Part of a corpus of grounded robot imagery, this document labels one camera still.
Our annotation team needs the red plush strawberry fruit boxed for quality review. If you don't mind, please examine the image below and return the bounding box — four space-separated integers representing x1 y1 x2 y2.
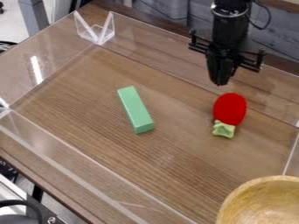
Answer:
213 93 249 138

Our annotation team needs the grey table leg post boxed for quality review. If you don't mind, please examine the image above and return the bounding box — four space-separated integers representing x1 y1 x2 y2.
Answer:
18 0 50 36

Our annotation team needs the green rectangular block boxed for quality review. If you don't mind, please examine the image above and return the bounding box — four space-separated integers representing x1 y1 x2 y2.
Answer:
117 86 155 134

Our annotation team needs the black cable loop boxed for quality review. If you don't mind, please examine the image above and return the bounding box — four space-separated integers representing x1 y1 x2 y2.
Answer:
0 199 41 224

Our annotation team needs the black metal bracket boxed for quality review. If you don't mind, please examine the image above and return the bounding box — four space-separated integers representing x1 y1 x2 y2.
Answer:
26 195 67 224

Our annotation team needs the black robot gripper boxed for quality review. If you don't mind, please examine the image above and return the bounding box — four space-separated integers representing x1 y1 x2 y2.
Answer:
187 27 267 86

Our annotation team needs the wooden bowl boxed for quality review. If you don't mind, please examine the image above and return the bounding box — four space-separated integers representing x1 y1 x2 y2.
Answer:
215 175 299 224

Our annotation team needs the clear acrylic tray enclosure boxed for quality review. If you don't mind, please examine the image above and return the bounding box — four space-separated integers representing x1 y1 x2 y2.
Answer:
0 10 299 224

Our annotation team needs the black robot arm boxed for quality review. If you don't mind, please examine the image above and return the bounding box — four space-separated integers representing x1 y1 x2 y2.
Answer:
189 0 273 86

